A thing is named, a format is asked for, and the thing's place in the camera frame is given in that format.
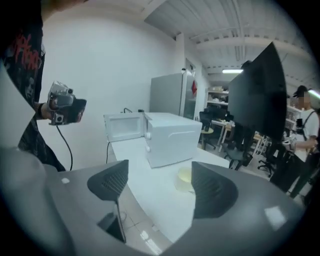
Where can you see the round yellow stool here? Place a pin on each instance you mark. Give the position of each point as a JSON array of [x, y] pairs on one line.
[[207, 131]]

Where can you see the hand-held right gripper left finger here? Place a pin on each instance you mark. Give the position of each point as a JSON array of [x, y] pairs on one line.
[[82, 200]]

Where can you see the black office chair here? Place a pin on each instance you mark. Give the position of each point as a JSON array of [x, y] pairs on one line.
[[237, 156], [267, 163]]

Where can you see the white microwave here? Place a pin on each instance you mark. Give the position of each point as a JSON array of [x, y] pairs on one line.
[[172, 140]]

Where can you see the person's left forearm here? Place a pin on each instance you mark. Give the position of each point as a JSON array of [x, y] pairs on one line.
[[43, 111]]

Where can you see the white storage shelf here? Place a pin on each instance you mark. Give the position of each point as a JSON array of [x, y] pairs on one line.
[[217, 96]]

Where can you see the silver refrigerator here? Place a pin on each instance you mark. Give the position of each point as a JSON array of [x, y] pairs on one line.
[[166, 93]]

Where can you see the large black monitor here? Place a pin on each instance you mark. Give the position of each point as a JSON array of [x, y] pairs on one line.
[[260, 100]]

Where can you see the white desk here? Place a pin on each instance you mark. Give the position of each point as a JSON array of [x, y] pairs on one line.
[[221, 123]]

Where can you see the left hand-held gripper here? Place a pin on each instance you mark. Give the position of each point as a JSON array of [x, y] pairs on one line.
[[61, 100]]

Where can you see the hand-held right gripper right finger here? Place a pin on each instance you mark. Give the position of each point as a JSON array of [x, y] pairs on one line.
[[240, 225]]

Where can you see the cream ceramic mug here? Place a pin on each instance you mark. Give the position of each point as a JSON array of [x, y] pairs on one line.
[[183, 175]]

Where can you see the person's black printed shirt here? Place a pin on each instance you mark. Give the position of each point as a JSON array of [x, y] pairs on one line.
[[27, 62]]

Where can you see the ceiling tube light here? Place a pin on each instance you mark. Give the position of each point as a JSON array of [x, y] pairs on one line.
[[232, 71]]

